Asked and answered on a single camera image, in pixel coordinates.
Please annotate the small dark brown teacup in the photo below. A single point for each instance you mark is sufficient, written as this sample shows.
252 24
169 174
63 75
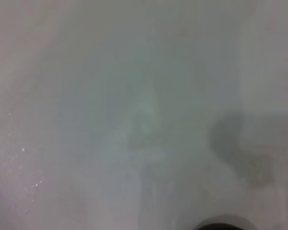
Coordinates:
220 226

